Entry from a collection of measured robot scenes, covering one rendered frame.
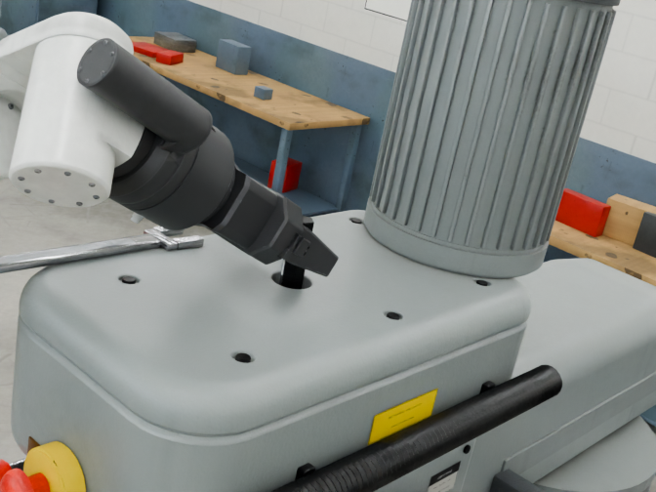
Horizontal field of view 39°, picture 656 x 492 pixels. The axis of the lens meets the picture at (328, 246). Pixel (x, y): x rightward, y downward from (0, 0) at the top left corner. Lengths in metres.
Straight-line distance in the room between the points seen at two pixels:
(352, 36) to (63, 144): 5.75
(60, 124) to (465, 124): 0.42
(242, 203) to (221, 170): 0.04
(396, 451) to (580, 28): 0.42
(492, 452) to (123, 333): 0.52
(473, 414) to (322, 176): 5.72
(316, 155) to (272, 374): 5.91
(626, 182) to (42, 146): 4.79
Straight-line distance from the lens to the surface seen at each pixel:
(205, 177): 0.68
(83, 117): 0.62
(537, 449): 1.18
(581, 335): 1.23
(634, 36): 5.25
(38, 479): 0.75
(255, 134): 7.00
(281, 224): 0.73
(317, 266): 0.78
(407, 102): 0.93
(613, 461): 1.38
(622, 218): 4.76
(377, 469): 0.76
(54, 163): 0.60
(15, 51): 0.68
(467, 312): 0.86
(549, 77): 0.90
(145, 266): 0.82
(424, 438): 0.81
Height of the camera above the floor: 2.22
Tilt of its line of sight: 21 degrees down
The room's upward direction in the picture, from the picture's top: 11 degrees clockwise
